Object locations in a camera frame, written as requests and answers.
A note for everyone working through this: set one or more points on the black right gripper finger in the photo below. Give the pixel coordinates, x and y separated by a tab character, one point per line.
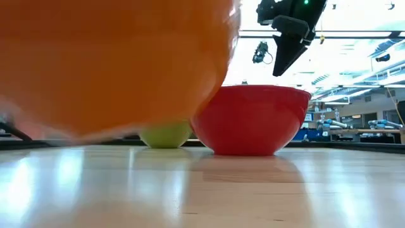
286	54

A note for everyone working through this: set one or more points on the orange plastic bowl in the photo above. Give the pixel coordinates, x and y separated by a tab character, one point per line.
107	63

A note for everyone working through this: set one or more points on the grey blue background robot arm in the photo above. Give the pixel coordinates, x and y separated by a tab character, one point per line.
332	123
384	123

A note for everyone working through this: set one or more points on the black shelf leg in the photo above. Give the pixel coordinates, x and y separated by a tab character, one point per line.
14	131

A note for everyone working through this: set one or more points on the red plastic bowl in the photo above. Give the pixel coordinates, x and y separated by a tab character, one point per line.
250	120

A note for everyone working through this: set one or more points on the wooden background table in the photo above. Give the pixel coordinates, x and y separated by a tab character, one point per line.
364	131

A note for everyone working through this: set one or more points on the green plastic bowl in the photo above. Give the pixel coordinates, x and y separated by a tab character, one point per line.
167	136

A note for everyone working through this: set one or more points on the black overhead camera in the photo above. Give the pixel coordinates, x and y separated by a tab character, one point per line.
260	52

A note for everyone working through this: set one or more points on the black table edge rail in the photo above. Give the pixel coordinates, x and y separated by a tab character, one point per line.
348	146

